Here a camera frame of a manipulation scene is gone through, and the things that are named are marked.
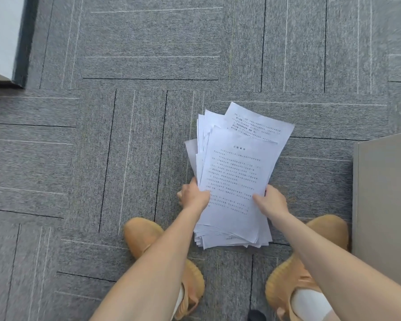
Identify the person's right hand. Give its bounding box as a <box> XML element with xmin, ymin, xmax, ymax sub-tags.
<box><xmin>252</xmin><ymin>185</ymin><xmax>290</xmax><ymax>225</ymax></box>

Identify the white left sock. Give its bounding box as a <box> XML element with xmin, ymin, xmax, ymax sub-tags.
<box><xmin>171</xmin><ymin>285</ymin><xmax>186</xmax><ymax>320</ymax></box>

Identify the stack of white printed papers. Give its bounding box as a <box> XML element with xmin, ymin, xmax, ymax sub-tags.
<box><xmin>184</xmin><ymin>102</ymin><xmax>295</xmax><ymax>250</ymax></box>

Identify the beige cabinet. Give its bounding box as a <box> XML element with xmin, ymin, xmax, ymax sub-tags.
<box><xmin>351</xmin><ymin>130</ymin><xmax>401</xmax><ymax>293</ymax></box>

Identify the white sock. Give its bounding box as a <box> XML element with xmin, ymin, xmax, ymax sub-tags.
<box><xmin>171</xmin><ymin>285</ymin><xmax>186</xmax><ymax>320</ymax></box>
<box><xmin>290</xmin><ymin>288</ymin><xmax>333</xmax><ymax>321</ymax></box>

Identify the person's left forearm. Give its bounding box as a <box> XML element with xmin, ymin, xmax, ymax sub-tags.
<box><xmin>89</xmin><ymin>207</ymin><xmax>210</xmax><ymax>321</ymax></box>

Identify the orange right sneaker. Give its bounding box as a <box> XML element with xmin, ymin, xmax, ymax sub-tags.
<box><xmin>265</xmin><ymin>214</ymin><xmax>350</xmax><ymax>321</ymax></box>

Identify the white panel with dark edge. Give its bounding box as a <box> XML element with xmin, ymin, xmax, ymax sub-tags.
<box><xmin>0</xmin><ymin>0</ymin><xmax>41</xmax><ymax>89</ymax></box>

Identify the white right sock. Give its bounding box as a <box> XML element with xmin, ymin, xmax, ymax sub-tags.
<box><xmin>290</xmin><ymin>288</ymin><xmax>333</xmax><ymax>321</ymax></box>

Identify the person's right forearm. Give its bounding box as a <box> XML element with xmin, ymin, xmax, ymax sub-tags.
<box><xmin>269</xmin><ymin>210</ymin><xmax>401</xmax><ymax>321</ymax></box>

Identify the orange left sneaker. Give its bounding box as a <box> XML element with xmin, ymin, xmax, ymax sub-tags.
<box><xmin>123</xmin><ymin>217</ymin><xmax>206</xmax><ymax>321</ymax></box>

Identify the person's left hand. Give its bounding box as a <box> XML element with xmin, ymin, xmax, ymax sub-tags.
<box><xmin>177</xmin><ymin>177</ymin><xmax>211</xmax><ymax>216</ymax></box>

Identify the orange sneaker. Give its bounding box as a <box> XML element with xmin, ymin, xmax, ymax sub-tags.
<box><xmin>265</xmin><ymin>214</ymin><xmax>350</xmax><ymax>321</ymax></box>
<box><xmin>123</xmin><ymin>217</ymin><xmax>206</xmax><ymax>321</ymax></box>

